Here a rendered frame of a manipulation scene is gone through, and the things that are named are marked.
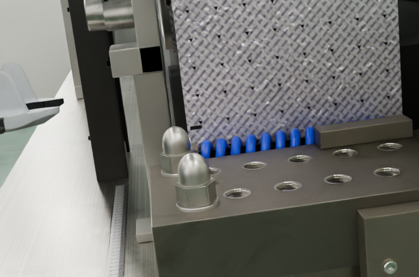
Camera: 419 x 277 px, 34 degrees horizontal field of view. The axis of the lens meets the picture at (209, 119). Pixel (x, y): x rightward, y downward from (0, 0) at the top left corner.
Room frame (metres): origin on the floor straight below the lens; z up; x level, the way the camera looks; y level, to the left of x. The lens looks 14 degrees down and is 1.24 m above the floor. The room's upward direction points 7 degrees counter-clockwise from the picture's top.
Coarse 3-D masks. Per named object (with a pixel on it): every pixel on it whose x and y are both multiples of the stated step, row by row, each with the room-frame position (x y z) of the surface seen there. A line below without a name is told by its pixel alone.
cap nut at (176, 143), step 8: (176, 128) 0.63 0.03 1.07; (168, 136) 0.63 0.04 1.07; (176, 136) 0.62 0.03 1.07; (184, 136) 0.63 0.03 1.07; (168, 144) 0.62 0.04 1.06; (176, 144) 0.62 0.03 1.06; (184, 144) 0.62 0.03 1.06; (168, 152) 0.62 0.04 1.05; (176, 152) 0.62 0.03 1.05; (184, 152) 0.62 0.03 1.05; (192, 152) 0.63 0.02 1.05; (168, 160) 0.62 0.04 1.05; (176, 160) 0.62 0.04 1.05; (168, 168) 0.62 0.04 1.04; (176, 168) 0.62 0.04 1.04; (168, 176) 0.62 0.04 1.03; (176, 176) 0.62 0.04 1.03
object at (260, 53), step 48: (192, 0) 0.70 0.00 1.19; (240, 0) 0.71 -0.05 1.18; (288, 0) 0.71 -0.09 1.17; (336, 0) 0.71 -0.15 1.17; (384, 0) 0.72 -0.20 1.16; (192, 48) 0.70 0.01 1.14; (240, 48) 0.71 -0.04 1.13; (288, 48) 0.71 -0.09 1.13; (336, 48) 0.71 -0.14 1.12; (384, 48) 0.72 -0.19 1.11; (192, 96) 0.70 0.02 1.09; (240, 96) 0.71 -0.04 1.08; (288, 96) 0.71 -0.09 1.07; (336, 96) 0.71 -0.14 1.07; (384, 96) 0.72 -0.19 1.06
